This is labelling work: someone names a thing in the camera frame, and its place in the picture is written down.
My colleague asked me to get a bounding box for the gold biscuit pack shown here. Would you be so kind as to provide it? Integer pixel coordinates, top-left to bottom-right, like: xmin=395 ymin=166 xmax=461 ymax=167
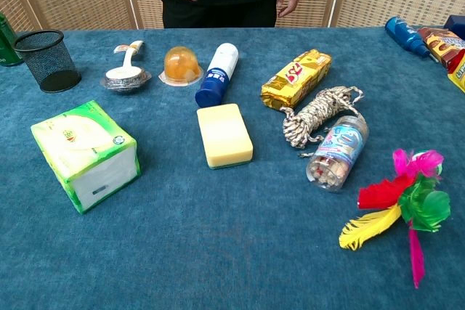
xmin=260 ymin=49 xmax=333 ymax=110

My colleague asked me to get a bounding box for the brown cookie box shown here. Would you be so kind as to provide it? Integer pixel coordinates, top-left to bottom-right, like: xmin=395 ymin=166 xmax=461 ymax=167
xmin=416 ymin=26 xmax=465 ymax=70

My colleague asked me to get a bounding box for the dark blue box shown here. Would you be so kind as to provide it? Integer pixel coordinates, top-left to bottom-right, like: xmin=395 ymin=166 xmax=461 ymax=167
xmin=443 ymin=15 xmax=465 ymax=41

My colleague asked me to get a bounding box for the green tissue pack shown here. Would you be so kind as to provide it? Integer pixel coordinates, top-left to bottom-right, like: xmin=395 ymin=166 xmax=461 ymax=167
xmin=30 ymin=99 xmax=142 ymax=215

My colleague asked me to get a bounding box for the clear jar with blue label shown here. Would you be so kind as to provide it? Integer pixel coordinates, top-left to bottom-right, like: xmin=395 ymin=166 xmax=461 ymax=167
xmin=305 ymin=115 xmax=370 ymax=193

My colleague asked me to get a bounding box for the colourful feather shuttlecock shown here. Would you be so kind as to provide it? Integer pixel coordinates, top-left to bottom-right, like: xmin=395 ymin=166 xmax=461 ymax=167
xmin=339 ymin=148 xmax=452 ymax=290

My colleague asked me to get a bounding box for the blue and white spray bottle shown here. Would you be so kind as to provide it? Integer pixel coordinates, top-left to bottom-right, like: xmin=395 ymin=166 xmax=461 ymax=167
xmin=194 ymin=42 xmax=240 ymax=108

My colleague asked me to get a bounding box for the blue table cloth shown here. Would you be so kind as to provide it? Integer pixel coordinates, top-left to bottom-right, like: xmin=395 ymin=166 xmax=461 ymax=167
xmin=0 ymin=26 xmax=465 ymax=310

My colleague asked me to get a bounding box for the blue plastic bottle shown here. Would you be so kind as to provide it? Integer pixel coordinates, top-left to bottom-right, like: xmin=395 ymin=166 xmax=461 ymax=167
xmin=384 ymin=16 xmax=433 ymax=60

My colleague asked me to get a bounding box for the yellow sponge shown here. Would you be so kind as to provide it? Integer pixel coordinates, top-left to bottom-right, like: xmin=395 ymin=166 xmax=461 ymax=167
xmin=196 ymin=103 xmax=254 ymax=171

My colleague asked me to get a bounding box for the yellow snack pack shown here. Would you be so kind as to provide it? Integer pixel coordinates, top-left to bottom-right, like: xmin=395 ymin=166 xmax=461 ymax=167
xmin=447 ymin=50 xmax=465 ymax=94

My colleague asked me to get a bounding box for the green bottle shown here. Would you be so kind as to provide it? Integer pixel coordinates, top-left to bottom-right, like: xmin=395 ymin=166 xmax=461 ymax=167
xmin=0 ymin=12 xmax=24 ymax=68

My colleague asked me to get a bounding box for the orange jelly cup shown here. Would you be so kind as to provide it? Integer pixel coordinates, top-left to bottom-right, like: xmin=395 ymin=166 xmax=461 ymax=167
xmin=158 ymin=46 xmax=204 ymax=88

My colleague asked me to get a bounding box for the braided rope bundle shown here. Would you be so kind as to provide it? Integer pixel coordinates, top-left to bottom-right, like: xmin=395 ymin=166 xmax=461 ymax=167
xmin=279 ymin=86 xmax=365 ymax=158

